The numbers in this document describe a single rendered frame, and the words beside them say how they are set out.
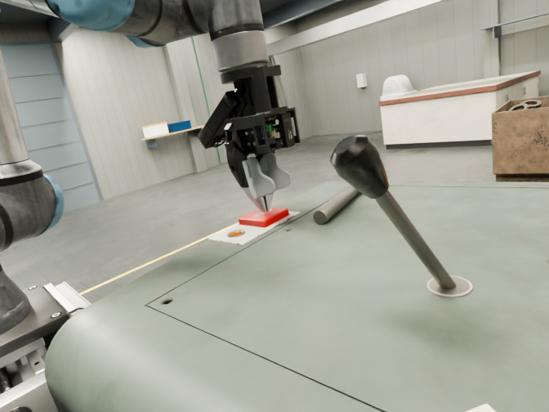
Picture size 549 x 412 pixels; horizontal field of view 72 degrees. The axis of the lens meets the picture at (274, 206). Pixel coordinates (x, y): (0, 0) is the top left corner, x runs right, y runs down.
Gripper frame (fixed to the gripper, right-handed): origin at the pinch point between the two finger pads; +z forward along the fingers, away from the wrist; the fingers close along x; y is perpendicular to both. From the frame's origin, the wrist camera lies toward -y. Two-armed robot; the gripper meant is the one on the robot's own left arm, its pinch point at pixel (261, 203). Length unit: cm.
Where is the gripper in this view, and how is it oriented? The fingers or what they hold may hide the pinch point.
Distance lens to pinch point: 59.9
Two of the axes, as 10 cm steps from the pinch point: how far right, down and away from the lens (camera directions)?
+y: 7.4, 0.5, -6.7
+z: 1.8, 9.5, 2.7
